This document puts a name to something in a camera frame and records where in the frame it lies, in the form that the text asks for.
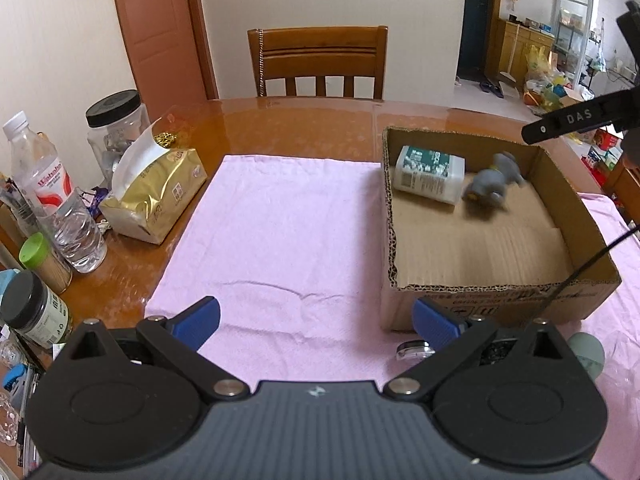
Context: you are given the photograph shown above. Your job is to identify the wooden cabinet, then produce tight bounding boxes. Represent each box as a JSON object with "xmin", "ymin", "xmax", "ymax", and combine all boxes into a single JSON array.
[{"xmin": 496, "ymin": 19, "xmax": 556, "ymax": 86}]

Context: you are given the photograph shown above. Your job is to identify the yellow plastic bag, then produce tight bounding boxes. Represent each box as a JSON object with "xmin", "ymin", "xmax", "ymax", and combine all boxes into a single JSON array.
[{"xmin": 524, "ymin": 45, "xmax": 552, "ymax": 81}]

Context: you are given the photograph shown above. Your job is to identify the clear jar with black lid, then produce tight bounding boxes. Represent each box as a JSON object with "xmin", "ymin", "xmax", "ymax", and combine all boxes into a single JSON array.
[{"xmin": 85, "ymin": 89, "xmax": 151, "ymax": 188}]

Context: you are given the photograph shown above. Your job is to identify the white wipes canister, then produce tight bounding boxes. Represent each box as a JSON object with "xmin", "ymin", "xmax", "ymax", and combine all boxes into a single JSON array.
[{"xmin": 393, "ymin": 145, "xmax": 466, "ymax": 205}]

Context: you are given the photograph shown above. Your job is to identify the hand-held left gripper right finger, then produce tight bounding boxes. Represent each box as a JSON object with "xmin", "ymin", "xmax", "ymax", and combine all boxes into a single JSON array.
[{"xmin": 384, "ymin": 296, "xmax": 577, "ymax": 404}]

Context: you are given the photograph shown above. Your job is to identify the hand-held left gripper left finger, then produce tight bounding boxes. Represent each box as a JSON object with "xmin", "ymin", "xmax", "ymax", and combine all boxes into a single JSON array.
[{"xmin": 54, "ymin": 296, "xmax": 249, "ymax": 404}]

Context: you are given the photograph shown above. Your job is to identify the cardboard box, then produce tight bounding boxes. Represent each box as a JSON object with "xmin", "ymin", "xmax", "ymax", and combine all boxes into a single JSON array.
[{"xmin": 381, "ymin": 126, "xmax": 622, "ymax": 333}]

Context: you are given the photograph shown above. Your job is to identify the red gift boxes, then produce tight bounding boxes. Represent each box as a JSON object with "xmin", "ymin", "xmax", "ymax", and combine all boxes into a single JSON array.
[{"xmin": 580, "ymin": 127, "xmax": 627, "ymax": 171}]

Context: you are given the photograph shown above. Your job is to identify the gold tissue pack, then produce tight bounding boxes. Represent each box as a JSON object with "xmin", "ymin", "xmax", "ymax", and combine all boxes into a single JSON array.
[{"xmin": 98, "ymin": 116, "xmax": 208, "ymax": 246}]

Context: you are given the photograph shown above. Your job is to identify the black cable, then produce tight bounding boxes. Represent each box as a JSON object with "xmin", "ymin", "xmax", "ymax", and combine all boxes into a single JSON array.
[{"xmin": 537, "ymin": 227, "xmax": 640, "ymax": 322}]

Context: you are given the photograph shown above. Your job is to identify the glass jar with black lid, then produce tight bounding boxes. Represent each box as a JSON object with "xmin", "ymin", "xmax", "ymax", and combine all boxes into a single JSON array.
[{"xmin": 0, "ymin": 270, "xmax": 74, "ymax": 349}]

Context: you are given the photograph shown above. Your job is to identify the brown wooden door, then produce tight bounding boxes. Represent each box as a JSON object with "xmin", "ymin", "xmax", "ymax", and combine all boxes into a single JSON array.
[{"xmin": 110, "ymin": 0, "xmax": 220, "ymax": 111}]

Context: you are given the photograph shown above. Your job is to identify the toothpick jar with green lid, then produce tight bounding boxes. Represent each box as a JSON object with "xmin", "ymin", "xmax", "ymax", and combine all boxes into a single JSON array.
[{"xmin": 18, "ymin": 232, "xmax": 74, "ymax": 295}]

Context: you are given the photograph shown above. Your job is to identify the clear water bottle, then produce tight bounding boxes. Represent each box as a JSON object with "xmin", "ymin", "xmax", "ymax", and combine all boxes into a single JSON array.
[{"xmin": 2, "ymin": 110, "xmax": 108, "ymax": 274}]

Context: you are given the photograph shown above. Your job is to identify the pale green egg toy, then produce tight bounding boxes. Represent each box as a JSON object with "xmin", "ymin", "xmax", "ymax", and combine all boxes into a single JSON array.
[{"xmin": 569, "ymin": 332, "xmax": 607, "ymax": 381}]

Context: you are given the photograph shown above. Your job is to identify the wooden chair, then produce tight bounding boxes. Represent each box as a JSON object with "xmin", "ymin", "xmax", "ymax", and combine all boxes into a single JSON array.
[{"xmin": 247, "ymin": 25, "xmax": 389, "ymax": 101}]

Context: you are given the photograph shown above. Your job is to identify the broom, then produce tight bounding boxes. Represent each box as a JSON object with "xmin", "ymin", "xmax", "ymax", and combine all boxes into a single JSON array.
[{"xmin": 499, "ymin": 25, "xmax": 520, "ymax": 86}]

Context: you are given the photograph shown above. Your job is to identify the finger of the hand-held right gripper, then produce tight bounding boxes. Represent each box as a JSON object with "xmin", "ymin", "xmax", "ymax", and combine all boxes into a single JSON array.
[
  {"xmin": 616, "ymin": 2, "xmax": 640, "ymax": 61},
  {"xmin": 521, "ymin": 89, "xmax": 640, "ymax": 171}
]

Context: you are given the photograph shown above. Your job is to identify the grey elephant toy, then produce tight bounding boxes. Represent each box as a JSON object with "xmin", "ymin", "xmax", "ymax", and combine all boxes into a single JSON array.
[{"xmin": 461, "ymin": 151, "xmax": 527, "ymax": 211}]

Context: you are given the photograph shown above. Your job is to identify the blue plastic clip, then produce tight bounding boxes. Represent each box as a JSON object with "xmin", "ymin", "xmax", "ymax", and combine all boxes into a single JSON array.
[{"xmin": 1, "ymin": 364, "xmax": 29, "ymax": 391}]

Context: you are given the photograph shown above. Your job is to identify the pink cloth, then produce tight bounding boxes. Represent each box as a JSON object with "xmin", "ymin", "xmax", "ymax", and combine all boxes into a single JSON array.
[{"xmin": 145, "ymin": 154, "xmax": 640, "ymax": 466}]

